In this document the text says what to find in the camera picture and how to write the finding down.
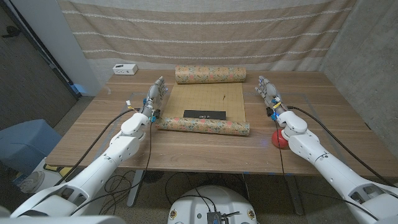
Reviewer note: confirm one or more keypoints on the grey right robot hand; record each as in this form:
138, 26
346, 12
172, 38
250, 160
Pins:
270, 91

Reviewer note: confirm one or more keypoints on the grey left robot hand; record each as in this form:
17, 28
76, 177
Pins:
154, 95

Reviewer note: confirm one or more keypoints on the floral wrapping paper sheet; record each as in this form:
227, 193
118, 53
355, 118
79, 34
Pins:
206, 96

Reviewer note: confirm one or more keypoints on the black package box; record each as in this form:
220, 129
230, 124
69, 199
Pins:
203, 114

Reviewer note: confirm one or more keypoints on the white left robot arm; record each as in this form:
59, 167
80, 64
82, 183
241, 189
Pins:
105, 161

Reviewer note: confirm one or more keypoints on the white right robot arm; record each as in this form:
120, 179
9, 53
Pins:
329, 171

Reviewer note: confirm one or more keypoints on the red ball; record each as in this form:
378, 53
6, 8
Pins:
277, 141

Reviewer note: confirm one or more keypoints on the white power strip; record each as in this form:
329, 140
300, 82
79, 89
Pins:
125, 69

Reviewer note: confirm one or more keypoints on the small blue floor object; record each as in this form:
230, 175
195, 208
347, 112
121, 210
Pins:
79, 88

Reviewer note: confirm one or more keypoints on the beige striped backdrop cloth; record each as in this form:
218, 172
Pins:
205, 31

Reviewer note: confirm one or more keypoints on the grey table leg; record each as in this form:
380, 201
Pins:
136, 186
295, 196

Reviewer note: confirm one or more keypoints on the yellow floor item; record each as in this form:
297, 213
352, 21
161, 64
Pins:
63, 171

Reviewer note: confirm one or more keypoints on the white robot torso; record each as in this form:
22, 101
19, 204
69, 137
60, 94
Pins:
199, 205

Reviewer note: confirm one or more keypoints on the blue bin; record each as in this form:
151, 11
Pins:
25, 140

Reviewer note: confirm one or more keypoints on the grey torso device box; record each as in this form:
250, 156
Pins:
214, 217

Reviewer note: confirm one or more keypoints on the white sneaker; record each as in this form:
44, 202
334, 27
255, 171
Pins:
31, 182

